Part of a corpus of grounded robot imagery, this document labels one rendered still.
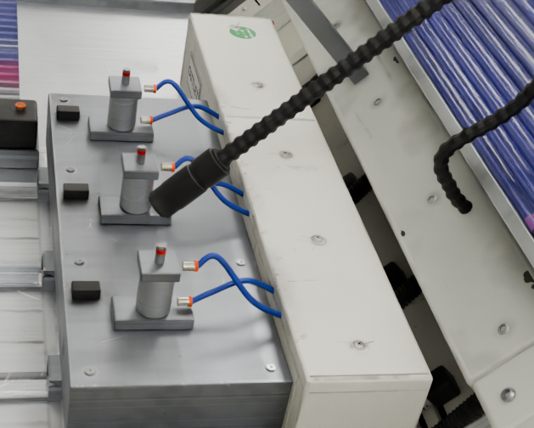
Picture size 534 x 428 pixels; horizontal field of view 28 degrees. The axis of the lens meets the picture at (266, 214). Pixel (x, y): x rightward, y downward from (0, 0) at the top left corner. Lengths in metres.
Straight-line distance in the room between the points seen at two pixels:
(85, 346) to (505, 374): 0.25
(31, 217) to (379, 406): 0.34
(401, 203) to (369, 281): 0.07
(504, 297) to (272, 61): 0.39
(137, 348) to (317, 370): 0.11
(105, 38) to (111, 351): 0.54
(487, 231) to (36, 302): 0.32
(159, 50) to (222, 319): 0.49
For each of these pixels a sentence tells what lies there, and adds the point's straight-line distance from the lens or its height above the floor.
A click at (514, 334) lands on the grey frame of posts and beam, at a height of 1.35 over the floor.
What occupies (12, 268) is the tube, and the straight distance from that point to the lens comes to 0.79.
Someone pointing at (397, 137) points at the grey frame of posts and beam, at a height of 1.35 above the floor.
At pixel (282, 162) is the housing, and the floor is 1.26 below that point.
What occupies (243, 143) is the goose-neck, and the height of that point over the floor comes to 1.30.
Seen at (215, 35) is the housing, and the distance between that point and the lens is 0.99.
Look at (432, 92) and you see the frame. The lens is 0.76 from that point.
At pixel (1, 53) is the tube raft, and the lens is 1.06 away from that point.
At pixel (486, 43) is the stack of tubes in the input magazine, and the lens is 0.77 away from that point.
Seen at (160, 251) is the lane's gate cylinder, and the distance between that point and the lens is 0.64.
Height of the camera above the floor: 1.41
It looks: 13 degrees down
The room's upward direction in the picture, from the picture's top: 54 degrees clockwise
